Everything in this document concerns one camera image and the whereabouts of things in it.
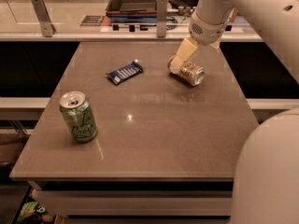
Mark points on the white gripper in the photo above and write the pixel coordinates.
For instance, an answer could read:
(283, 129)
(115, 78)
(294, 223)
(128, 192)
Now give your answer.
(207, 32)

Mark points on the orange soda can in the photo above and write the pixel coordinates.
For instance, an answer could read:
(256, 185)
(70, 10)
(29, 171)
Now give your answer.
(190, 72)

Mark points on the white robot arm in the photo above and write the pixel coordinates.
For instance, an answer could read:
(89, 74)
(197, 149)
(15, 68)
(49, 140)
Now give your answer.
(266, 183)

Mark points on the green soda can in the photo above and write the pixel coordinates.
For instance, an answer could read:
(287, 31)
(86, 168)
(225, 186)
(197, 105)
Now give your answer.
(78, 116)

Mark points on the blue snack bar wrapper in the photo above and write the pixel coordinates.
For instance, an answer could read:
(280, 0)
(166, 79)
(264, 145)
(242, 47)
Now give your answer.
(124, 73)

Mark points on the dark open tray bin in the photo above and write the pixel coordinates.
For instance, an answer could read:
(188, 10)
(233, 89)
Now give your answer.
(130, 7)

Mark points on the green snack bag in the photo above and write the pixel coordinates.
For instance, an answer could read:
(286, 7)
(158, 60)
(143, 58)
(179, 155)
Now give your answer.
(34, 213)

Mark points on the middle metal glass bracket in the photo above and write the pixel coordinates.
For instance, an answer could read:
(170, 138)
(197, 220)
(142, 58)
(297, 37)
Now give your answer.
(161, 17)

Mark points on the metal glass bracket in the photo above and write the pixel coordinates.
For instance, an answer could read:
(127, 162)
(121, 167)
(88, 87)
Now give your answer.
(46, 25)
(161, 17)

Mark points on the left metal glass bracket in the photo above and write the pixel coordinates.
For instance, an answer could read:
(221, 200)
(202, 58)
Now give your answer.
(46, 25)

